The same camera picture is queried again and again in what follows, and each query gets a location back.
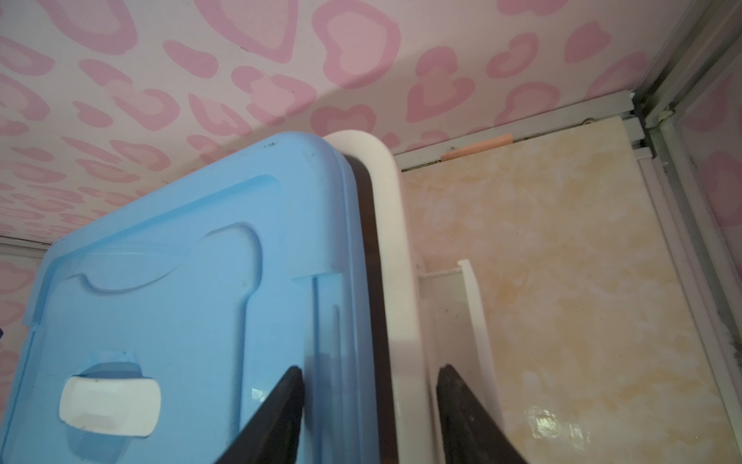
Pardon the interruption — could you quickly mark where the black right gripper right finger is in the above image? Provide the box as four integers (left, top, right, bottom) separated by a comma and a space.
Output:
436, 365, 527, 464

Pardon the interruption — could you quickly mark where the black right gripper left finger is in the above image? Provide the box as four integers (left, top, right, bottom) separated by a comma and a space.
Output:
216, 367, 305, 464

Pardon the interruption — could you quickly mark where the blue plastic bin lid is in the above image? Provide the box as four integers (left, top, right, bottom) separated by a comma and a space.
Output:
1, 133, 380, 463

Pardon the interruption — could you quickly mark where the white plastic storage bin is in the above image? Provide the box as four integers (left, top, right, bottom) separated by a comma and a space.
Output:
325, 130, 502, 463

